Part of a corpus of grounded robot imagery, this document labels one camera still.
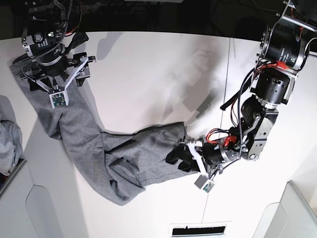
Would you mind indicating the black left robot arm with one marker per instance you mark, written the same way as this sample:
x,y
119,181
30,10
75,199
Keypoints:
x,y
285,48

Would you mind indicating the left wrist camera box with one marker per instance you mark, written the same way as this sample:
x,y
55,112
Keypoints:
x,y
204,183

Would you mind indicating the grey t-shirt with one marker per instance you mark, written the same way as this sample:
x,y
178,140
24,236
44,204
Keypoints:
x,y
116,166

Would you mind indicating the left white bin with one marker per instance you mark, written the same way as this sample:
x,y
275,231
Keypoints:
x,y
14,219

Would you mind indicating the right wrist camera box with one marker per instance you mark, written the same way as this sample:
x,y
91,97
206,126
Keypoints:
x,y
59,99

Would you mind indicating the white bin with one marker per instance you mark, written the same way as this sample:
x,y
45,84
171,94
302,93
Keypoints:
x,y
14,219
291,217

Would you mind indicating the light grey cloth pile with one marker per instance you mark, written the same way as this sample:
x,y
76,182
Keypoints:
x,y
10,138

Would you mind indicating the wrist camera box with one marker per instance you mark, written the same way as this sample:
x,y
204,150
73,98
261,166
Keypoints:
x,y
204,183
59,99

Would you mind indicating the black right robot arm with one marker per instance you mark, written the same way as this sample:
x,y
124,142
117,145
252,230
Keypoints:
x,y
49,34

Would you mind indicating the right white bin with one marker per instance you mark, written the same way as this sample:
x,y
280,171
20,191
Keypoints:
x,y
291,217

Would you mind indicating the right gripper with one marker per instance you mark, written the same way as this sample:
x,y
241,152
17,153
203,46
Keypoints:
x,y
53,78

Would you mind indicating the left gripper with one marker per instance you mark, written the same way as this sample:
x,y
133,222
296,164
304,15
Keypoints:
x,y
207,157

